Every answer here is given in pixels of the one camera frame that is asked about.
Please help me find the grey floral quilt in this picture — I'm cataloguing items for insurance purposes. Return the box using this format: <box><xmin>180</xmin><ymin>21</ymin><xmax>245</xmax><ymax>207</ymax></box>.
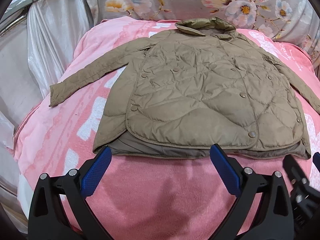
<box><xmin>87</xmin><ymin>0</ymin><xmax>319</xmax><ymax>66</ymax></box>

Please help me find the silver satin curtain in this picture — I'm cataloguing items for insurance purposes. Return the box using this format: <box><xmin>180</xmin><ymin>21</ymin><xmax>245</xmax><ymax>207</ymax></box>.
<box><xmin>0</xmin><ymin>0</ymin><xmax>94</xmax><ymax>201</ymax></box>

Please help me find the olive quilted jacket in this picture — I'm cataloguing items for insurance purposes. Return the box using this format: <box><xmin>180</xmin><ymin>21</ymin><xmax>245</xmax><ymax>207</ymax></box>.
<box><xmin>50</xmin><ymin>17</ymin><xmax>319</xmax><ymax>159</ymax></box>

